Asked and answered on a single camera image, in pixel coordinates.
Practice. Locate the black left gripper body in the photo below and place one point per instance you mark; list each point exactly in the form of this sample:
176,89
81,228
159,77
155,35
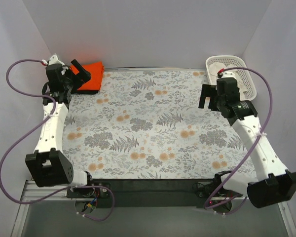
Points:
77,77

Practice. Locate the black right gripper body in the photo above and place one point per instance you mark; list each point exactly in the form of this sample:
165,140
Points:
212,98

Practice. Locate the orange t-shirt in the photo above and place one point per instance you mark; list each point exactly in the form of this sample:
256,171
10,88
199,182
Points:
96,71

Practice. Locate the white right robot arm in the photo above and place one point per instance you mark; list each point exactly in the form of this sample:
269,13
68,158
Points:
264,158

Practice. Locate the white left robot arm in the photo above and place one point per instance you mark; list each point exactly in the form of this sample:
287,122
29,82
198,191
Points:
47,164

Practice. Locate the folded black t-shirt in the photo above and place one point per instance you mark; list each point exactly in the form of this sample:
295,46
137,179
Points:
85,92

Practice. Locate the white perforated plastic basket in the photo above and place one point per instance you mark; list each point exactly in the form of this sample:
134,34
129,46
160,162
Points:
251,92

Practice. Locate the crumpled white t-shirt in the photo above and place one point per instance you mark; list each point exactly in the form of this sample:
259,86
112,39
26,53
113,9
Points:
213,76

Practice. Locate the floral patterned table mat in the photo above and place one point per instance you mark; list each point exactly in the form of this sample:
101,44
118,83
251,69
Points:
147,124

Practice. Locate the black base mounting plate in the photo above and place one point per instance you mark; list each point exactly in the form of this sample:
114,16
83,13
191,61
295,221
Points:
147,192

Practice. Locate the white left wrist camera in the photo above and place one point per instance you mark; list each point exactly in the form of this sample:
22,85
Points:
54,59

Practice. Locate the aluminium table frame rail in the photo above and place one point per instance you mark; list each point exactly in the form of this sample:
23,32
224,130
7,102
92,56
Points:
63,192

